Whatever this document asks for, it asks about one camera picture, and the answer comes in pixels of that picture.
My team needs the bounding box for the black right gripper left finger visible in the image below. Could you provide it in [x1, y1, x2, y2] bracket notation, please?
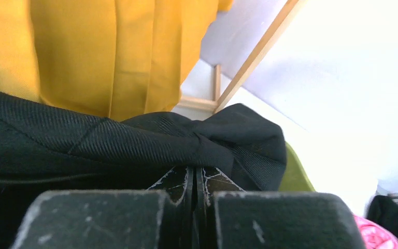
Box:
[12, 167, 194, 248]

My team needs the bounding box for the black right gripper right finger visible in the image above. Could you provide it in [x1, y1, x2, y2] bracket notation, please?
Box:
[195, 168, 365, 248]

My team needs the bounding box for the wooden clothes rack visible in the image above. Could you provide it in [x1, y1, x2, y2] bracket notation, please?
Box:
[178, 0, 306, 113]

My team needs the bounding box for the yellow skirt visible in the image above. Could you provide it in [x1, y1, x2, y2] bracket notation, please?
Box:
[0, 1, 232, 121]

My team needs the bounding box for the black skirt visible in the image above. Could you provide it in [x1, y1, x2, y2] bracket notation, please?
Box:
[0, 92, 287, 248]

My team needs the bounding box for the black garment with flower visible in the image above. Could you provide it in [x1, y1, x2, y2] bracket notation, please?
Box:
[366, 195, 398, 238]

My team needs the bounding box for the olive green plastic basket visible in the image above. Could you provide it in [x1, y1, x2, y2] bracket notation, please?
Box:
[279, 142, 315, 192]

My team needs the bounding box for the pink garment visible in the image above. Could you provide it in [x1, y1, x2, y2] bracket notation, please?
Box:
[353, 214, 398, 249]

